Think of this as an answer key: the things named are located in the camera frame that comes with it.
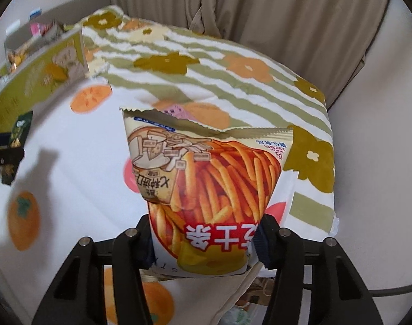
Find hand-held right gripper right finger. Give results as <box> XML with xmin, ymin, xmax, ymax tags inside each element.
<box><xmin>253</xmin><ymin>215</ymin><xmax>384</xmax><ymax>325</ymax></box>

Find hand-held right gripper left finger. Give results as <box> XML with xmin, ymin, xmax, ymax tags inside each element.
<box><xmin>32</xmin><ymin>214</ymin><xmax>156</xmax><ymax>325</ymax></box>

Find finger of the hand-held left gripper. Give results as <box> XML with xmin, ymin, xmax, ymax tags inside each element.
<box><xmin>0</xmin><ymin>133</ymin><xmax>26</xmax><ymax>186</ymax></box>

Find dark green snack packet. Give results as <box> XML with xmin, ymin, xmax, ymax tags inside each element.
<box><xmin>2</xmin><ymin>110</ymin><xmax>34</xmax><ymax>185</ymax></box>

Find orange cheese stick snack bag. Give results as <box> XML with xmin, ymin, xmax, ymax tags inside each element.
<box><xmin>120</xmin><ymin>106</ymin><xmax>296</xmax><ymax>279</ymax></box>

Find green cardboard box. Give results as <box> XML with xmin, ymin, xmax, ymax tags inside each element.
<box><xmin>0</xmin><ymin>24</ymin><xmax>90</xmax><ymax>133</ymax></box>

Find white fruit print blanket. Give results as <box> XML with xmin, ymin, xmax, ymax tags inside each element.
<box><xmin>0</xmin><ymin>83</ymin><xmax>288</xmax><ymax>325</ymax></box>

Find small orange snack packet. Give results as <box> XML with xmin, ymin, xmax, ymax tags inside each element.
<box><xmin>6</xmin><ymin>49</ymin><xmax>24</xmax><ymax>72</ymax></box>

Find pink snack packet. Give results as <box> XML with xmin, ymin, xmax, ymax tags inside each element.
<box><xmin>30</xmin><ymin>22</ymin><xmax>50</xmax><ymax>38</ymax></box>

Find green floral striped quilt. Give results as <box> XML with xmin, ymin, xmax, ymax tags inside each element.
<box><xmin>62</xmin><ymin>5</ymin><xmax>336</xmax><ymax>238</ymax></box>

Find beige curtain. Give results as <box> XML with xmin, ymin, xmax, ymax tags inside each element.
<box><xmin>108</xmin><ymin>0</ymin><xmax>393</xmax><ymax>109</ymax></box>

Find grey cable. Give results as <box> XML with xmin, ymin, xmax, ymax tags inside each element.
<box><xmin>303</xmin><ymin>277</ymin><xmax>412</xmax><ymax>297</ymax></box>

